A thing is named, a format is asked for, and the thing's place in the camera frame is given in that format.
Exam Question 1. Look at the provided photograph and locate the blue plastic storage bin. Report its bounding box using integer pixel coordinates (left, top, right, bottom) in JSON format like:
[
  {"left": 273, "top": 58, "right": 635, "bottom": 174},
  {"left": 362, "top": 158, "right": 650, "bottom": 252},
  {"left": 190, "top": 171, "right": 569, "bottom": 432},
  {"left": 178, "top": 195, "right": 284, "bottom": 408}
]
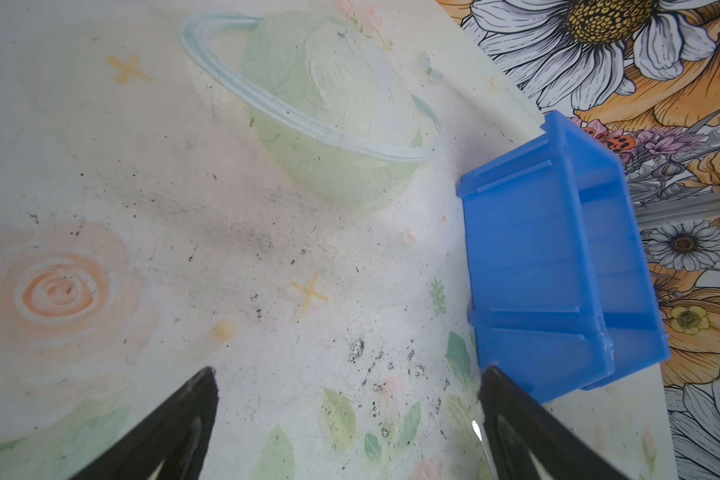
[{"left": 457, "top": 111, "right": 670, "bottom": 403}]

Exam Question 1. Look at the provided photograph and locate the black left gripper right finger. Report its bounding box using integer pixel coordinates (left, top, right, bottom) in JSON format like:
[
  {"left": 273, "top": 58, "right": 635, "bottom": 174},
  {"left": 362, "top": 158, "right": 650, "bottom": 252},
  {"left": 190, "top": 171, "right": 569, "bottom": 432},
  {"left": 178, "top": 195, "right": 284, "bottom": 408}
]
[{"left": 477, "top": 366, "right": 625, "bottom": 479}]

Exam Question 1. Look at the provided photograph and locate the right aluminium corner post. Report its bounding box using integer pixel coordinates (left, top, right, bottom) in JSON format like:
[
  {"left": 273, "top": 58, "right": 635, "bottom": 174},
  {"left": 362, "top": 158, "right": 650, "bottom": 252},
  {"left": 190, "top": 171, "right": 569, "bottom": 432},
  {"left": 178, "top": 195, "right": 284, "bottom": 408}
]
[{"left": 635, "top": 192, "right": 720, "bottom": 230}]

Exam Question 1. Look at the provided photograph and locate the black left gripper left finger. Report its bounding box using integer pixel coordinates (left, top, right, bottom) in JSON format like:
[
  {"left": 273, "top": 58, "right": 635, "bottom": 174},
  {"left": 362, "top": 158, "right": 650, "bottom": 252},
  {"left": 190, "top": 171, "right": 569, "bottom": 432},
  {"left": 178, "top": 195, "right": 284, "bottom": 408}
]
[{"left": 73, "top": 366, "right": 219, "bottom": 479}]

